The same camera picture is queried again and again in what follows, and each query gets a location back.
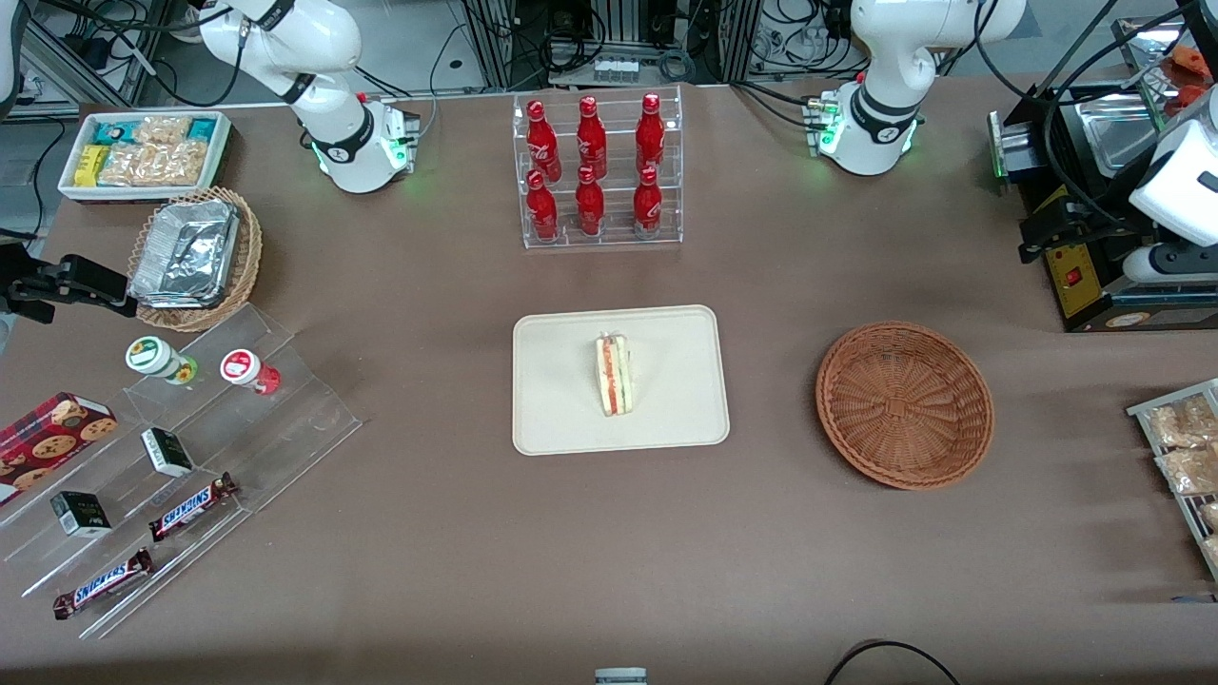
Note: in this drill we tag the clear bag of fried snacks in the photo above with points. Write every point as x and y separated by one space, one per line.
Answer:
1210 516
1212 552
1189 471
1180 423

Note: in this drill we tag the small grey device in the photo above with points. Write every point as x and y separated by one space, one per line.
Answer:
620 676

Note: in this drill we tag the white power strip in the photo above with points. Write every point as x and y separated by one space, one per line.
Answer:
616 68

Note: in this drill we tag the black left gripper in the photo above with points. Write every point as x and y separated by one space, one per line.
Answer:
1096 223

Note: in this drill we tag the clear acrylic stepped stand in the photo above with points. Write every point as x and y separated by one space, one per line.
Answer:
285 438

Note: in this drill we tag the red cola bottle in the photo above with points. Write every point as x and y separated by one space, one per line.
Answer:
650 133
591 138
589 205
541 138
647 205
541 209

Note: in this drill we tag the red lidded snack cup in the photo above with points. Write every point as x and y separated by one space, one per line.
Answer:
243 367

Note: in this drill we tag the orange fried food piece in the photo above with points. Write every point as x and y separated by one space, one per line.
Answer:
1197 95
1189 62

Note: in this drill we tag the stacked aluminium foil trays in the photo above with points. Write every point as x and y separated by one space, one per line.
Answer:
186 252

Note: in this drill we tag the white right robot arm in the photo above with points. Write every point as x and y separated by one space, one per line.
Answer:
328 105

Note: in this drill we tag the grey module with green light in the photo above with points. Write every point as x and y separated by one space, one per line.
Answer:
1009 143

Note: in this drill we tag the cream plastic tray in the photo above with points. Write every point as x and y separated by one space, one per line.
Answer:
676 381

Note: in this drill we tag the yellow snack packet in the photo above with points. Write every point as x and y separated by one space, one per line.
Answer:
89 166

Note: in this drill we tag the green lidded snack cup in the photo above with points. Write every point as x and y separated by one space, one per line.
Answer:
152 356

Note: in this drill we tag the brown Snickers bar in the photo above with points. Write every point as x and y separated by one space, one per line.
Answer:
103 583
190 507

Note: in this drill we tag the white rectangular snack bin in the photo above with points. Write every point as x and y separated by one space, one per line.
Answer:
71 185

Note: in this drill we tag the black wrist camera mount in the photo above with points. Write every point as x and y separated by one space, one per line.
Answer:
24 309

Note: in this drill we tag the clear bag of crackers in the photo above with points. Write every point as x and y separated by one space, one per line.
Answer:
127 166
181 164
162 129

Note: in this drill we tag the black food warmer case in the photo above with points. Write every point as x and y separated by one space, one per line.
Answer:
1080 295

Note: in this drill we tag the red plaid cookie box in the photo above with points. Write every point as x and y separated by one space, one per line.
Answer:
48 442

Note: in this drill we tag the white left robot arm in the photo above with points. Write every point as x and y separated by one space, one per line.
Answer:
880 86

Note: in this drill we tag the round brown wicker basket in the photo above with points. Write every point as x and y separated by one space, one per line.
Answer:
904 409

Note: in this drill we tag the clear acrylic bottle rack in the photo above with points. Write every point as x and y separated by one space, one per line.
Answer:
614 238

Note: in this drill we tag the teal snack packet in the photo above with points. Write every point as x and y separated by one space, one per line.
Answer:
202 129
110 133

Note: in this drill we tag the oval tan wicker basket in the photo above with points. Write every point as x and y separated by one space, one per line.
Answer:
249 257

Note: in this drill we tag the small black box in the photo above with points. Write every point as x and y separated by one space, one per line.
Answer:
80 514
167 452

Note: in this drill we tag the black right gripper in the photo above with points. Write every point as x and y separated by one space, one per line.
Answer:
21 283

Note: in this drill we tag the triangular sandwich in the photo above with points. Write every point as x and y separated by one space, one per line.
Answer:
615 376

